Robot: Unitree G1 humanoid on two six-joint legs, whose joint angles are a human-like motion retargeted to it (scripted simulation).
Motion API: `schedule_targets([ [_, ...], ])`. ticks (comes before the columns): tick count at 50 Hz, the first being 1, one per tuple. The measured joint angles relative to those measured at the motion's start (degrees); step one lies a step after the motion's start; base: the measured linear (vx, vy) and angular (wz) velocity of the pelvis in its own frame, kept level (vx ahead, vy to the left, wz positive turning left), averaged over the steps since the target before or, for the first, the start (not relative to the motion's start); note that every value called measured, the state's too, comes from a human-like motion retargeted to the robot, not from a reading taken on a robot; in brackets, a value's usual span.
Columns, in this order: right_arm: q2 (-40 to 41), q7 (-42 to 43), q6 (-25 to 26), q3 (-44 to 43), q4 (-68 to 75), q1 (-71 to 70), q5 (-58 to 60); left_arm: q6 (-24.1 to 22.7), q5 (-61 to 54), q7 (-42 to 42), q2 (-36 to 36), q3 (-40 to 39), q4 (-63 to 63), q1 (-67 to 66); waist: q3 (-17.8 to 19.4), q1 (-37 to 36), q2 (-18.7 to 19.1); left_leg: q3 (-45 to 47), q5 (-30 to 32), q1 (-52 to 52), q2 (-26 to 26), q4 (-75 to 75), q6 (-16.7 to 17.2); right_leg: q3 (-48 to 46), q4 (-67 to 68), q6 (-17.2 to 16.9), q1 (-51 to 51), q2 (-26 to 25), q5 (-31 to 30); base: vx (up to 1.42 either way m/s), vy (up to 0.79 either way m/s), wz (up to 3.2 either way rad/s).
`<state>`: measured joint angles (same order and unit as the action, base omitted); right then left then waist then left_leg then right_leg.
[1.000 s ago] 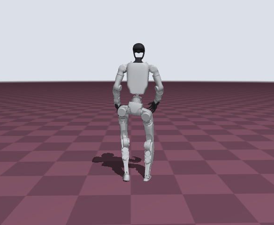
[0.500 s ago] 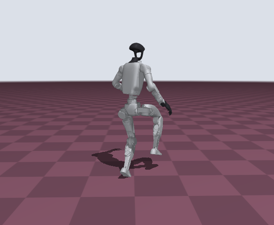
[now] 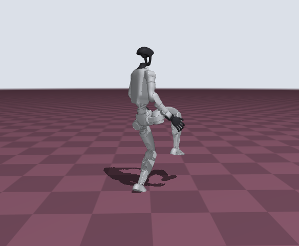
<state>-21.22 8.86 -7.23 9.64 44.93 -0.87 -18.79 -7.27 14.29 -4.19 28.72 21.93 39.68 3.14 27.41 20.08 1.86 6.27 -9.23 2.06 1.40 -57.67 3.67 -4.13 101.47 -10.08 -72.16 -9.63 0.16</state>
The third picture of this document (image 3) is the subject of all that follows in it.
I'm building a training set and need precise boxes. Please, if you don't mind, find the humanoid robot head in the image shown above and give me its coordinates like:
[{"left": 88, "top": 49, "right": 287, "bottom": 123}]
[{"left": 137, "top": 47, "right": 154, "bottom": 69}]

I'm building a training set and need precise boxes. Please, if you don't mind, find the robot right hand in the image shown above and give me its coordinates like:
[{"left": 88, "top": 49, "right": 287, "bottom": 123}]
[{"left": 165, "top": 114, "right": 185, "bottom": 132}]

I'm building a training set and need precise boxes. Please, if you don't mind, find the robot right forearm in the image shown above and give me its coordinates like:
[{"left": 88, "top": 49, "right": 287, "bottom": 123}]
[{"left": 153, "top": 93, "right": 172, "bottom": 119}]

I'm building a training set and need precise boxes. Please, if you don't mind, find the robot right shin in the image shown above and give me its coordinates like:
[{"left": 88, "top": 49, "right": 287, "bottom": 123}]
[{"left": 171, "top": 112, "right": 182, "bottom": 150}]

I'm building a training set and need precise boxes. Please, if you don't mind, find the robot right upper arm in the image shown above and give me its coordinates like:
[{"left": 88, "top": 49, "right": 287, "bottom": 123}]
[{"left": 144, "top": 70, "right": 156, "bottom": 103}]

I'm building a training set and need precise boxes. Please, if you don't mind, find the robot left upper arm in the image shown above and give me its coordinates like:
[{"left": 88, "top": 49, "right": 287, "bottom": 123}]
[{"left": 128, "top": 73, "right": 132, "bottom": 98}]

